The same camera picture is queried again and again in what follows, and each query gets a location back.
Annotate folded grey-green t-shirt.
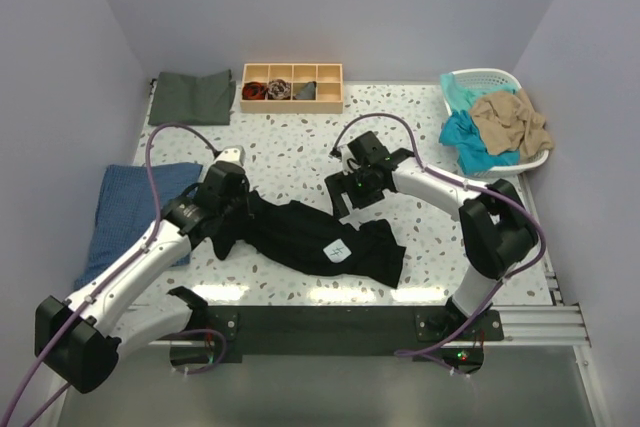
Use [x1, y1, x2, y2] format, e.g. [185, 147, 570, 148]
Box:
[148, 69, 236, 126]

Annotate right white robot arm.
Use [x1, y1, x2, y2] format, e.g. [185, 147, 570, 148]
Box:
[325, 131, 538, 340]

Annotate teal t-shirt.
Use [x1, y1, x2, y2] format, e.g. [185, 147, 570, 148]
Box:
[439, 72, 520, 175]

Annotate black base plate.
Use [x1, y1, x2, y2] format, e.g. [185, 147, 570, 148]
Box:
[148, 304, 505, 373]

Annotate red black small item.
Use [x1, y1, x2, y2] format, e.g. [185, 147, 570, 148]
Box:
[242, 81, 268, 101]

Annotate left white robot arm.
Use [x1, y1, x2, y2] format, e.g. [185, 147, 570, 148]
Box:
[35, 159, 249, 393]

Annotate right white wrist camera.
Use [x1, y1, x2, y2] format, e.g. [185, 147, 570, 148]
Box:
[333, 144, 353, 163]

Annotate dark grey small item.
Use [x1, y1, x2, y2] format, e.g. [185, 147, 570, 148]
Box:
[292, 81, 317, 101]

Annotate brown patterned small item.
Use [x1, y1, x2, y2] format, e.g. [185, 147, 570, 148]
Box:
[267, 78, 291, 101]

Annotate folded blue t-shirt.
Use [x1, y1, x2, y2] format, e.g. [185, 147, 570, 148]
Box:
[74, 163, 202, 290]

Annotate wooden compartment tray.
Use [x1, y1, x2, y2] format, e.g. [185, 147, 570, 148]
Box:
[239, 63, 344, 114]

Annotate black t-shirt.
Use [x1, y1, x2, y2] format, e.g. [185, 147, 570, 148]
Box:
[213, 191, 406, 288]

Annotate white laundry basket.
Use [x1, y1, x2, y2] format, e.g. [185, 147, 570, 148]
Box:
[439, 68, 554, 178]

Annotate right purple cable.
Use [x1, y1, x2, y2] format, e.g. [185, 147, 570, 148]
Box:
[332, 114, 549, 378]

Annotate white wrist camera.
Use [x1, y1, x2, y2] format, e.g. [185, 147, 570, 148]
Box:
[215, 146, 246, 167]
[333, 144, 353, 163]

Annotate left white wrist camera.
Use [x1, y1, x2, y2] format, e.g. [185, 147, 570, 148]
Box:
[215, 146, 246, 167]

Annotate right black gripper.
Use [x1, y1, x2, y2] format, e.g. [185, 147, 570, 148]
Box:
[325, 165, 384, 221]

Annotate aluminium rail frame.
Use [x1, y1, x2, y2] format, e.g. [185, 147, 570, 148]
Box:
[39, 186, 614, 427]

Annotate tan t-shirt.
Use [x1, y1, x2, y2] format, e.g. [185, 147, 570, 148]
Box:
[469, 89, 555, 160]

